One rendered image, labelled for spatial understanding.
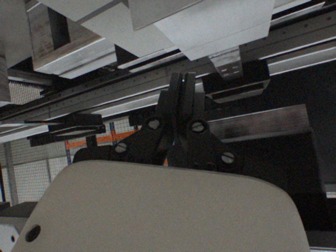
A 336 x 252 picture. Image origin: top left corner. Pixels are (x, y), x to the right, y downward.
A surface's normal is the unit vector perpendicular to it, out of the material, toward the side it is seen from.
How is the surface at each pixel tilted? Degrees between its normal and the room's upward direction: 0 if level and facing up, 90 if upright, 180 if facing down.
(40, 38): 90
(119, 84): 90
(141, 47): 0
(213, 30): 0
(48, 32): 90
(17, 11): 0
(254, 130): 90
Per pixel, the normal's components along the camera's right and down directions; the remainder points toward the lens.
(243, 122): -0.40, 0.04
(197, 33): 0.17, 0.99
